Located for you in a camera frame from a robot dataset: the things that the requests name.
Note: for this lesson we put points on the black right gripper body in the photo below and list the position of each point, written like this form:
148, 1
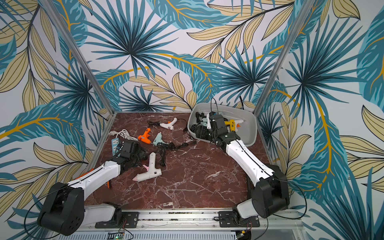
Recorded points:
201, 131

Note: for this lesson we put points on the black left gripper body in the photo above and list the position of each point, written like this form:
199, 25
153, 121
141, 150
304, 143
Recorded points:
138, 157

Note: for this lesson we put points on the yellow glue gun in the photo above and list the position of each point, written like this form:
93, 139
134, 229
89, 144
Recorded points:
231, 124

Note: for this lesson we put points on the white small glue gun pair-left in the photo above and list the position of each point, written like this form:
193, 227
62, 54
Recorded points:
238, 123

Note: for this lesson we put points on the mint green large glue gun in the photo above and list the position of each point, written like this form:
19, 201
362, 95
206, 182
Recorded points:
204, 122

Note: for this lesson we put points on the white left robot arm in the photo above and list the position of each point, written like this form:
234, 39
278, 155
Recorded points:
64, 210

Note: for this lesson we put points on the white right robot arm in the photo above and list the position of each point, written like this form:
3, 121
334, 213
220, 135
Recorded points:
270, 193

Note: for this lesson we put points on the orange small glue gun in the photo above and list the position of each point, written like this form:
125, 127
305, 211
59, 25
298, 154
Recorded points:
145, 137

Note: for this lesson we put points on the grey plastic storage box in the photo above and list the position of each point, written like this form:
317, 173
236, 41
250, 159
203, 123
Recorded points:
248, 130

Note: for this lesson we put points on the large white pink-tip glue gun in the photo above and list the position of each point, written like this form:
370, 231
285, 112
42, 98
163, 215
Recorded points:
151, 170

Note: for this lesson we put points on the small mint glue gun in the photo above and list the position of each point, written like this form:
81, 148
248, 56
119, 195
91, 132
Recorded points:
158, 139

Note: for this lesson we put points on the blue white power strip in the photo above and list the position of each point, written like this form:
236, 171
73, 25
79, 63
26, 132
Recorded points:
115, 142

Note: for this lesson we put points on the orange handled pliers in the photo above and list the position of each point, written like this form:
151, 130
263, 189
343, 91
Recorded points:
85, 173

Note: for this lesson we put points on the aluminium front rail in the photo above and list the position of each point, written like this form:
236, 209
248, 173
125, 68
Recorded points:
194, 224

